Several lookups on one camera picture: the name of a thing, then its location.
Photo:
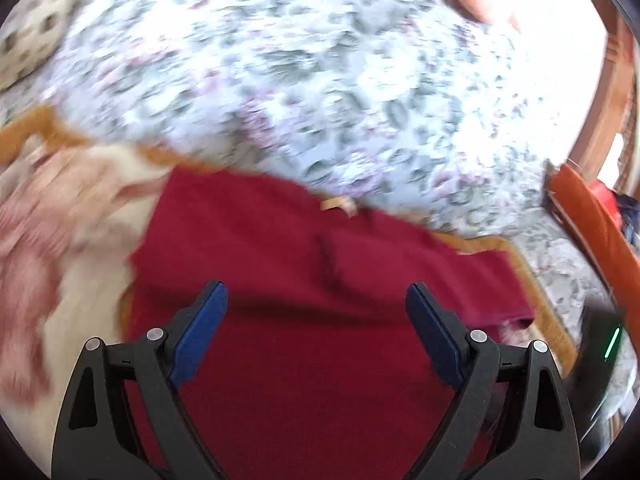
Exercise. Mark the orange plush floral blanket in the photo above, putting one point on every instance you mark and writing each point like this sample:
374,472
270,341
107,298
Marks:
75,240

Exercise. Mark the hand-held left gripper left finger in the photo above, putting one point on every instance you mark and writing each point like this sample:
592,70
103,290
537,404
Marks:
200,330

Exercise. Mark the grey floral bedsheet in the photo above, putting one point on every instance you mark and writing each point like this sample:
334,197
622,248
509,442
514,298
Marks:
300,85

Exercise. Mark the orange velvet cushion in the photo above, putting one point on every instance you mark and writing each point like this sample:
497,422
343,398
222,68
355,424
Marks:
585,210

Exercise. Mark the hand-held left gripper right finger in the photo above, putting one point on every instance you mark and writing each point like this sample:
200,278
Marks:
435,335

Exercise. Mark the cream patterned pillow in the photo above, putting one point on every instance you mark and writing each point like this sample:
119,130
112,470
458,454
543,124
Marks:
30,35

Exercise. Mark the dark red garment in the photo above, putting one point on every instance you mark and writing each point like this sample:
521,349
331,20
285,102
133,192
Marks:
310,360

